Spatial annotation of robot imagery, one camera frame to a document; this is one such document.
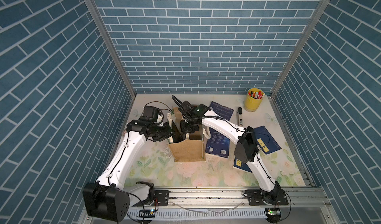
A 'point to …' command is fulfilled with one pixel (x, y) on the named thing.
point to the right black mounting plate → (257, 197)
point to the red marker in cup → (260, 94)
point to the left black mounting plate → (162, 196)
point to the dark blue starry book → (217, 144)
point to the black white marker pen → (240, 116)
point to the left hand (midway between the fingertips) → (177, 133)
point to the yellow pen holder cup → (252, 104)
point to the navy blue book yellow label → (266, 143)
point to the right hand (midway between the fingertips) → (183, 132)
